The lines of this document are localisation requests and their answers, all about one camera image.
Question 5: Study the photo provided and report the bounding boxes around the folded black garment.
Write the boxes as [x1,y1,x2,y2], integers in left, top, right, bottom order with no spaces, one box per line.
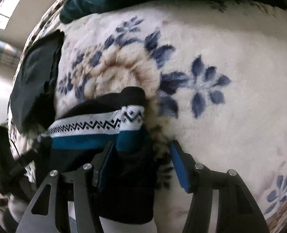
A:
[10,30,65,133]

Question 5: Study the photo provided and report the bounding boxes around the barred window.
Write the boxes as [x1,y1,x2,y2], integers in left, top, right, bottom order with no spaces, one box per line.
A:
[0,3,23,30]

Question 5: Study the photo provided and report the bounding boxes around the floral fleece blanket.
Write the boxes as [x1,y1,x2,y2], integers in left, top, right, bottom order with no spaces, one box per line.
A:
[8,0,287,229]

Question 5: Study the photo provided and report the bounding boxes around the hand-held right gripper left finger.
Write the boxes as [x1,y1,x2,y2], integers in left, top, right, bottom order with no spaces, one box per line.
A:
[16,139,117,233]

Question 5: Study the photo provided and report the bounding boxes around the striped knit sweater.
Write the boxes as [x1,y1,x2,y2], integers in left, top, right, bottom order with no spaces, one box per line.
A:
[38,87,158,225]

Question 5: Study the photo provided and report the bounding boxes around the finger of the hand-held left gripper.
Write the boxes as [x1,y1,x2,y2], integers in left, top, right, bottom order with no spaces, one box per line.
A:
[11,144,41,175]

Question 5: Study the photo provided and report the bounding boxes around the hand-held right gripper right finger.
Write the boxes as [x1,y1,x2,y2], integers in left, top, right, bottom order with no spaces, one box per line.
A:
[169,139,270,233]

